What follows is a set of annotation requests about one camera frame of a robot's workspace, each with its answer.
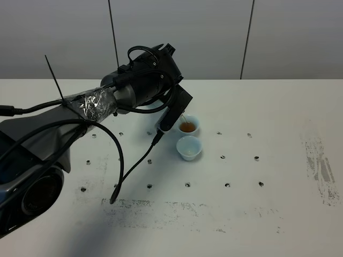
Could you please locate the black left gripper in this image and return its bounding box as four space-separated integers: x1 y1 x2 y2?
128 43 183 106

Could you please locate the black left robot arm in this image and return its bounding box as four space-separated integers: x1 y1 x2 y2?
1 44 192 236

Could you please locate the far light blue teacup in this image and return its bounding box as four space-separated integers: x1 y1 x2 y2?
176 115 200 137

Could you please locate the light blue teacup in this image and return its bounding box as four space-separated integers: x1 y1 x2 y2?
176 136 202 161
176 115 200 137

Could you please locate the near light blue teacup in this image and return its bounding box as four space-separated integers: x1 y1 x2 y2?
176 136 202 161

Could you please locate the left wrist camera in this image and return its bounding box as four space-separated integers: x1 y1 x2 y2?
155 85 192 133

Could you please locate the black cable tie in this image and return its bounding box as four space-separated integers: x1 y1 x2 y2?
45 55 87 122

